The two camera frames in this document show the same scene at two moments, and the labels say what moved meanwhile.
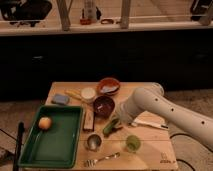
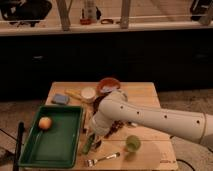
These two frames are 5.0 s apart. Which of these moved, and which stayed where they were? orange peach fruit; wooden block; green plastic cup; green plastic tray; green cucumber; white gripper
Moved: white gripper; green cucumber
Stayed: green plastic cup; green plastic tray; wooden block; orange peach fruit
